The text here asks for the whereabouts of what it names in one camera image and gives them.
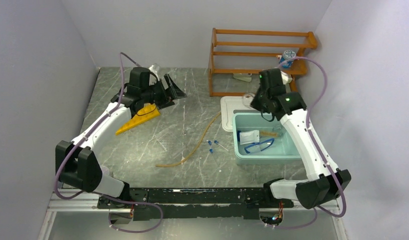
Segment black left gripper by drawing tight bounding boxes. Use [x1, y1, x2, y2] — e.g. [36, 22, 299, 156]
[141, 74, 187, 110]

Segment clear glass watch plate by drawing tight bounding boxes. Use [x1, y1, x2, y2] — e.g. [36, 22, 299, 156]
[241, 93, 255, 107]

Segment metal crucible tongs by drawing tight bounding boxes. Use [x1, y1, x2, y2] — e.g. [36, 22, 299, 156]
[272, 124, 286, 137]

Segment tan bristle tube brush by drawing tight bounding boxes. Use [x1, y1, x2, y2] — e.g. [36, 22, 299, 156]
[259, 131, 280, 138]

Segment tan rubber tubing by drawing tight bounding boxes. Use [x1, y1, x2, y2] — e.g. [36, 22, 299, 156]
[154, 111, 222, 168]

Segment white plastic zip bag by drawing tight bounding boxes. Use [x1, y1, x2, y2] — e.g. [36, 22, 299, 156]
[240, 130, 260, 145]

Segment blue base graduated cylinder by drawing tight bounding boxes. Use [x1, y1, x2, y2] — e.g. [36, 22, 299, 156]
[236, 130, 242, 143]

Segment blue safety glasses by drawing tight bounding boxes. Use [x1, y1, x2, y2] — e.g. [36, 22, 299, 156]
[244, 138, 275, 154]

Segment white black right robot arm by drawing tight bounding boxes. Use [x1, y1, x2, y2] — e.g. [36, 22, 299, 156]
[251, 68, 352, 209]

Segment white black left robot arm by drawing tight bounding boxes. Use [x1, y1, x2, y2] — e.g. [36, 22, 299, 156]
[54, 67, 187, 208]

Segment small white box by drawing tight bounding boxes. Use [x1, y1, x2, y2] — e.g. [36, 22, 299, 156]
[281, 73, 293, 85]

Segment pale green soap dish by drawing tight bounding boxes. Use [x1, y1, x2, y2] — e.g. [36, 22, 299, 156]
[233, 73, 252, 83]

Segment yellow test tube rack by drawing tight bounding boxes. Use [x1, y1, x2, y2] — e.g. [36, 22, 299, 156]
[115, 104, 161, 136]

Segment orange wooden shelf rack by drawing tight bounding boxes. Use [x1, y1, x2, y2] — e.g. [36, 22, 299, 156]
[207, 28, 319, 97]

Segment blue white labelled jar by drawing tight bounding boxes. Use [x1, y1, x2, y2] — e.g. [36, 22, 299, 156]
[279, 49, 297, 69]

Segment white plastic bin lid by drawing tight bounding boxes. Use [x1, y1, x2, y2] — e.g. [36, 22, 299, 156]
[220, 96, 256, 132]

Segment clear plastic well plate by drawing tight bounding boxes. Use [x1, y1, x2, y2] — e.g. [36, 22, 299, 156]
[155, 130, 186, 159]

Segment light teal plastic bin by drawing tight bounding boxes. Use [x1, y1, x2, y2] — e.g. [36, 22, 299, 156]
[232, 112, 301, 165]

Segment clear glass beaker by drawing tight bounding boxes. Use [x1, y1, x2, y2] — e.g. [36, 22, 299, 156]
[101, 166, 112, 176]

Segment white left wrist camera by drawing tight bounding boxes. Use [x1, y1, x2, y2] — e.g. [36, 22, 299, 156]
[148, 63, 161, 79]

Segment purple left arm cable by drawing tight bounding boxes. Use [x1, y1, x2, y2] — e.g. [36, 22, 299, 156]
[52, 51, 164, 234]

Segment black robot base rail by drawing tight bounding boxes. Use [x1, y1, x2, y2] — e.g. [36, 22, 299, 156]
[97, 187, 294, 221]

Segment aluminium extrusion frame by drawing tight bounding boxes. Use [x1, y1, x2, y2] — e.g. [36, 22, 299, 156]
[38, 193, 108, 240]

